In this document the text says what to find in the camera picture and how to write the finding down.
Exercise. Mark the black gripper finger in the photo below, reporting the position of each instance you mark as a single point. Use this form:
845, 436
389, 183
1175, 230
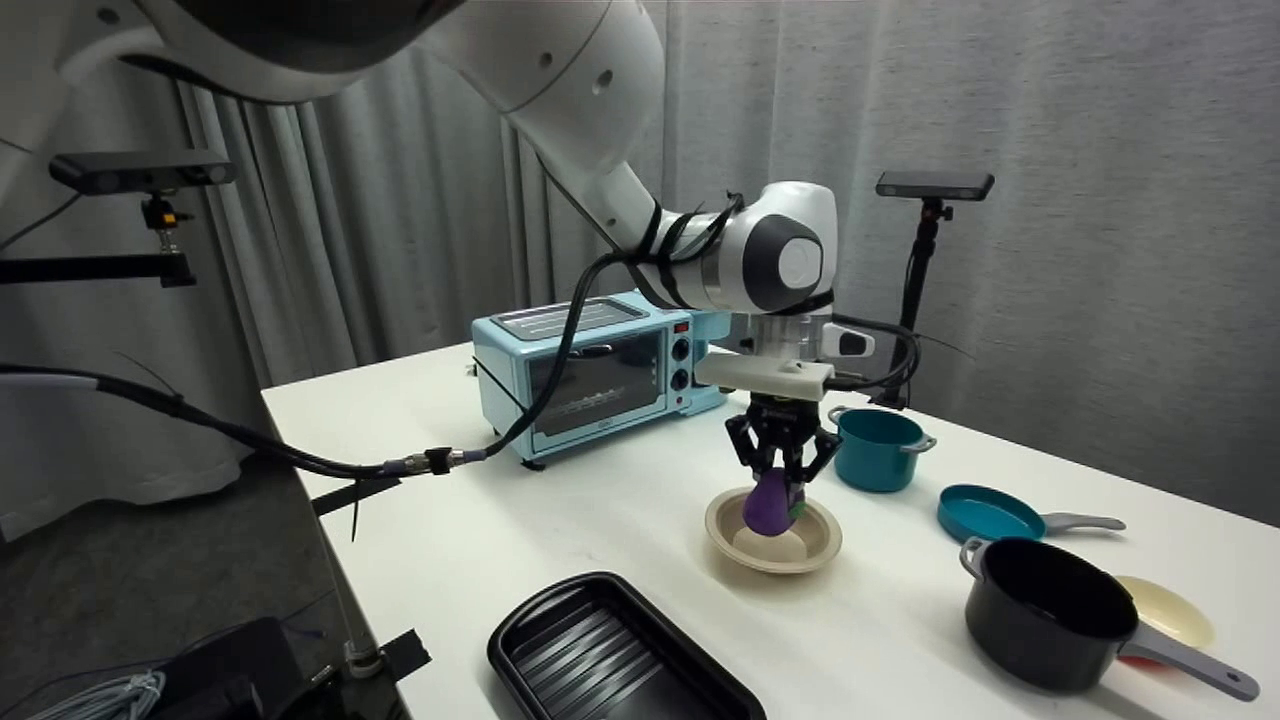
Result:
747, 446
827, 446

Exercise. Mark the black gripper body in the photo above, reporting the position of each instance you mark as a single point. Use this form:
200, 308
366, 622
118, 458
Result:
783, 427

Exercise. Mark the purple toy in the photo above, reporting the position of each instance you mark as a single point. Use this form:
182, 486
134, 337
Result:
772, 501

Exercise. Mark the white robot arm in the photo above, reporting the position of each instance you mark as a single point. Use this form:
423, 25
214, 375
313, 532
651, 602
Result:
569, 77

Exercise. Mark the beige bowl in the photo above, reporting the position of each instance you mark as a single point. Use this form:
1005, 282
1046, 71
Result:
802, 551

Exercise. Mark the teal pot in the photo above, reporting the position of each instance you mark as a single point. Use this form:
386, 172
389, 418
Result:
878, 449

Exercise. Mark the light blue toaster oven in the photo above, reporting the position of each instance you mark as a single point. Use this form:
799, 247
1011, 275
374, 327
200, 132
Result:
628, 366

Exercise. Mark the teal frying pan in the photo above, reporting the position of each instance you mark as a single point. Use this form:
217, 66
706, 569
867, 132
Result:
989, 515

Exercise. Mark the black rectangular tray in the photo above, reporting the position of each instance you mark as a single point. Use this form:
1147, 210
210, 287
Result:
597, 651

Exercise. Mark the cream plate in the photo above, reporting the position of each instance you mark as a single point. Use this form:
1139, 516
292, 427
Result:
1168, 614

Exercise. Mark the camera on black tripod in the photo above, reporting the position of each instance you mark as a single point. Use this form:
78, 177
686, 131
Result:
938, 194

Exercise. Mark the side camera on stand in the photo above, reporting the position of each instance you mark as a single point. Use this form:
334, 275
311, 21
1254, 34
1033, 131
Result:
146, 196

